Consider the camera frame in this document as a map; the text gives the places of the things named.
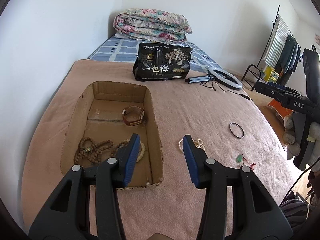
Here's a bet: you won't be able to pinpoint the orange cloth covered box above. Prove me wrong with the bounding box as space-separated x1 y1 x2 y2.
267 99 292 124

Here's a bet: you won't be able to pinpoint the brown wooden bead mala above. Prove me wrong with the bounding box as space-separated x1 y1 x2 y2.
74 137 113 165

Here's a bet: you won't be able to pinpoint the dark thin bangle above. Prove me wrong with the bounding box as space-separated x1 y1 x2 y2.
229 122 245 139

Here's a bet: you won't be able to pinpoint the blue checked bed sheet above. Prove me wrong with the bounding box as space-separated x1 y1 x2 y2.
87 35 222 73

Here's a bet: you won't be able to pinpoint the pink blanket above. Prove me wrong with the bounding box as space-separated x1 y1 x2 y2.
22 60 294 239

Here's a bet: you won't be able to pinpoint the folded floral quilt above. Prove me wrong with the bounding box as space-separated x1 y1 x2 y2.
113 8 193 43

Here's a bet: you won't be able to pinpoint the dark hanging clothes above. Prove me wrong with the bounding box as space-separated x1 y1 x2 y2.
274 35 301 86

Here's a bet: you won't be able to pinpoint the right hand white glove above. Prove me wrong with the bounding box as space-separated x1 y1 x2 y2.
283 113 319 176

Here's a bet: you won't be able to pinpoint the cream bead bracelet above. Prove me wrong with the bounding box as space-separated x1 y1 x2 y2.
113 139 146 164

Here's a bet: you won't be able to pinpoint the black snack bag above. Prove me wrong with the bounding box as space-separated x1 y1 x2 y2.
132 42 193 81

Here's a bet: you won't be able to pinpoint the black ring light tripod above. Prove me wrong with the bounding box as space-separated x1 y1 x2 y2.
184 75 212 83

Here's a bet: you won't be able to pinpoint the striped hanging towel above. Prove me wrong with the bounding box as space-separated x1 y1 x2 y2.
263 15 290 68

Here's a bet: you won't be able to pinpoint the yellow crate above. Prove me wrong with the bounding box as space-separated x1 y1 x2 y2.
264 66 279 83

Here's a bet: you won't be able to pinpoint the white ring light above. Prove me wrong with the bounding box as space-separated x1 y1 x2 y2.
208 67 242 90

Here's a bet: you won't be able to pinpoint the red strap wristwatch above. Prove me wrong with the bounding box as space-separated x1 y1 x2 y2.
121 105 145 126

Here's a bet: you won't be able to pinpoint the black clothes rack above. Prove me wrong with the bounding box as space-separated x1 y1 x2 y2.
241 6 301 90

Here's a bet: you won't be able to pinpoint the green jade pendant red cord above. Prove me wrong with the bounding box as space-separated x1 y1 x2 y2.
235 154 256 172

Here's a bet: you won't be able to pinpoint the black ring light cable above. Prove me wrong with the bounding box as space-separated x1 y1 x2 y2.
199 80 251 101

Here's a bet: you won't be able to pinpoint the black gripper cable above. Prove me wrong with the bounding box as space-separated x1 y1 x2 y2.
278 154 320 210

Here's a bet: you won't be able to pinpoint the shallow cardboard box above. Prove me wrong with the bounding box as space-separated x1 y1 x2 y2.
60 81 163 188

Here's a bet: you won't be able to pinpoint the white pearl necklace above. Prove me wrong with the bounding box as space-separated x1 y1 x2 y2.
178 138 207 153

